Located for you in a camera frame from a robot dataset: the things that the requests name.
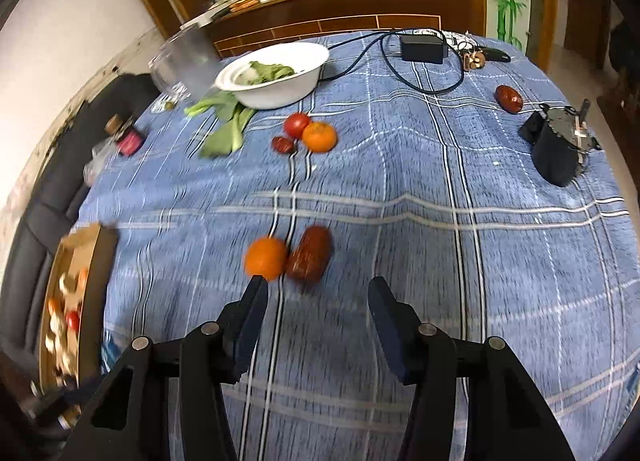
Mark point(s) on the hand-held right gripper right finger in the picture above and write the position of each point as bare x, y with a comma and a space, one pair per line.
390, 328

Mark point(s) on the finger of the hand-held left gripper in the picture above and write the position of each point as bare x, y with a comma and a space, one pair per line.
62, 403

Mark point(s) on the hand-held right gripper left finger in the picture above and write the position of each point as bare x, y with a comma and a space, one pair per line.
247, 326

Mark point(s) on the cardboard box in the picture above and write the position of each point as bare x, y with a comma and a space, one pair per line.
97, 261

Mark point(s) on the blue plaid tablecloth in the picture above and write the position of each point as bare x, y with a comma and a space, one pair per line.
450, 241

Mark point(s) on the small red date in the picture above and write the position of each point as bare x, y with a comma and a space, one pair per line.
283, 145

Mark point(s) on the green bok choy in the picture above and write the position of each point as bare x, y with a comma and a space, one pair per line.
227, 126

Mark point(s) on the dark sofa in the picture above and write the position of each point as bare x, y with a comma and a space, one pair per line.
45, 201

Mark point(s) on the small red tomato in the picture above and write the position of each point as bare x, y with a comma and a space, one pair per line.
297, 125

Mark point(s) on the clear plastic wrapper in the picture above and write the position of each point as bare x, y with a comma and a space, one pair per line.
97, 163

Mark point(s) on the small bottle with pink label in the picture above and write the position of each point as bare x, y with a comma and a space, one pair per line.
127, 138

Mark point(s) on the white bowl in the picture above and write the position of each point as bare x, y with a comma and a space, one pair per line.
280, 88

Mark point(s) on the black device with metal parts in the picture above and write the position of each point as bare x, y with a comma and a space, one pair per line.
557, 146

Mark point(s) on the green leaves in bowl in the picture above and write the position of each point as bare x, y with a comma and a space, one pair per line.
269, 72

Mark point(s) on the smooth red date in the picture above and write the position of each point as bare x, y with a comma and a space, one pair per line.
508, 99

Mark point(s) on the clear plastic pitcher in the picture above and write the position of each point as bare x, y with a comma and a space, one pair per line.
185, 66

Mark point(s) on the small wooden figure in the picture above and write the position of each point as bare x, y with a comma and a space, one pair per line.
474, 60

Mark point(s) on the black oblong object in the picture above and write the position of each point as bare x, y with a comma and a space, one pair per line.
496, 54

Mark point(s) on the wooden cabinet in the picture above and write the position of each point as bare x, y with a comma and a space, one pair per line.
325, 6

